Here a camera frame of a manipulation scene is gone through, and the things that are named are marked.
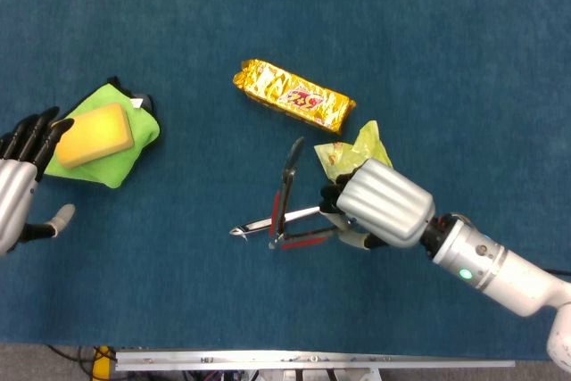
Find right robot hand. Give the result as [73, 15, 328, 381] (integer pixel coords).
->
[319, 157, 436, 251]

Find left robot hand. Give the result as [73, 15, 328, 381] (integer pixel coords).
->
[0, 106, 77, 256]

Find yellow-green snack packet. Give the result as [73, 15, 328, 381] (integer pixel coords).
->
[313, 120, 394, 186]

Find yellow sponge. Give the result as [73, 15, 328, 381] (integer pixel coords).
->
[54, 103, 136, 170]

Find green microfibre cloth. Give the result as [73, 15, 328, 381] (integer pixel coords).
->
[43, 76, 161, 189]

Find red-handled steel tongs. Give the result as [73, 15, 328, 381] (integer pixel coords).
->
[267, 137, 344, 252]

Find gold foil snack bar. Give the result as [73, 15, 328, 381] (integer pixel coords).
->
[232, 58, 357, 136]

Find steel ladle black grip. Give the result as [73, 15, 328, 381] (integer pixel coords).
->
[228, 205, 322, 242]

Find blue carpet table cover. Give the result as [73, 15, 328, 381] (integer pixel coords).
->
[0, 0, 571, 360]

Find aluminium frame rail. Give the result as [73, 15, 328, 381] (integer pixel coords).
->
[114, 349, 517, 373]

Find black floor cables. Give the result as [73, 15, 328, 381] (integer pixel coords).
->
[46, 344, 97, 376]

